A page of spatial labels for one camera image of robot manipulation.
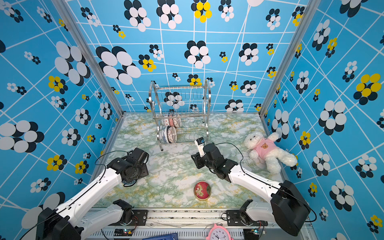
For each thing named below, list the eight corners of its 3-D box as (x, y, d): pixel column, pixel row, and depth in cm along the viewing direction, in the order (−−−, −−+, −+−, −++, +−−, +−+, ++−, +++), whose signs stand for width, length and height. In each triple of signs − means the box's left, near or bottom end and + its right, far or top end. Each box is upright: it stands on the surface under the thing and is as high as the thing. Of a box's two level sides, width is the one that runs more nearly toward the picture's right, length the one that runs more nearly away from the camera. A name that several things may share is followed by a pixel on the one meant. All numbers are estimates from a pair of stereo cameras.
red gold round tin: (193, 200, 81) (193, 198, 77) (194, 182, 87) (193, 180, 84) (211, 200, 81) (212, 198, 77) (210, 182, 87) (211, 180, 84)
